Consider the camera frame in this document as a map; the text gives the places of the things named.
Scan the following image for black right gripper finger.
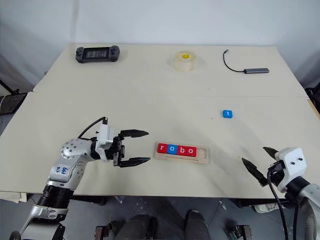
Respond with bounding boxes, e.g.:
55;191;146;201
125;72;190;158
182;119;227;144
241;157;268;187
262;146;280;160

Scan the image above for black stand with mesh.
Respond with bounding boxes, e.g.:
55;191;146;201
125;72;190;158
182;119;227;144
0;79;28;116

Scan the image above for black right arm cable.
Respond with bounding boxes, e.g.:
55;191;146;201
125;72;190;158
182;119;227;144
266;167;289;240

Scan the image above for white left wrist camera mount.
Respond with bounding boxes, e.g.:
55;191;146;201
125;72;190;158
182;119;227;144
96;123;116;161

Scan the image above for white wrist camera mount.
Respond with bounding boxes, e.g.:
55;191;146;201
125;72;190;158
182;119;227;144
274;147;308;194
96;123;116;161

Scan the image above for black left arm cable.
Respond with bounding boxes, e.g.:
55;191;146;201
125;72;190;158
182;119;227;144
77;116;110;140

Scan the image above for red letter tile o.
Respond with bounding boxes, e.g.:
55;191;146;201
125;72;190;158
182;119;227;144
186;145;199;157

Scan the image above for grey USB hub with cable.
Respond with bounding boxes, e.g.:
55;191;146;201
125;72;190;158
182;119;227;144
222;49;271;75

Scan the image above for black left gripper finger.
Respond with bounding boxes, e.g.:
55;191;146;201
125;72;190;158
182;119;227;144
120;129;150;139
118;156;152;169

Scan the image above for blue letter tile o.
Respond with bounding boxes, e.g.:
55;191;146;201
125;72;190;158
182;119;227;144
166;144;179;156

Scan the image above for clear packing tape roll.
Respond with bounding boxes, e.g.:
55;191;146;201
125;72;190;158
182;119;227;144
173;50;197;73

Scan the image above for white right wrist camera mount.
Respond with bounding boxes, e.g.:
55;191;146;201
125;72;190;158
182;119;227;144
274;147;308;194

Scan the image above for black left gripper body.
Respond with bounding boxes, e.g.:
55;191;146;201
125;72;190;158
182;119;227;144
106;134;126;167

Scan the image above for white sneaker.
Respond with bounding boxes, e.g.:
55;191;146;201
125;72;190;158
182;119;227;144
254;201;279;214

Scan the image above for black equipment at room edge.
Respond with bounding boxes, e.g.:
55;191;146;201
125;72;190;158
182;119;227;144
304;83;320;101

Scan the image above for rusty metal foot bracket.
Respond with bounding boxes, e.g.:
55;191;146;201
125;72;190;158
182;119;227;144
94;224;114;240
224;223;252;240

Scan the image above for dark rounded shape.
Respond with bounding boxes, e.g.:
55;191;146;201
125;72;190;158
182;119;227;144
117;214;158;240
184;209;211;240

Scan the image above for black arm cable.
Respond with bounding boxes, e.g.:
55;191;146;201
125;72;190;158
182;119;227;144
77;116;110;140
266;167;289;240

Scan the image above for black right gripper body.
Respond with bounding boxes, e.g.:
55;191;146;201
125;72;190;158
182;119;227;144
266;160;286;187

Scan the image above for red letter tile r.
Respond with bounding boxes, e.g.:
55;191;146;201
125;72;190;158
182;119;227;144
156;143;169;155

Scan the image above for black handheld game console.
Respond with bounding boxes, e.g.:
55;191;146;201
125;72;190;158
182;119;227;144
75;45;121;64

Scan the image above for wooden letter tray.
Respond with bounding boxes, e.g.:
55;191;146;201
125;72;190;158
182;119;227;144
154;142;211;165

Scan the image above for black table frame bar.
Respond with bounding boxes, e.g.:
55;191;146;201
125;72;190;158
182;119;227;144
69;195;286;207

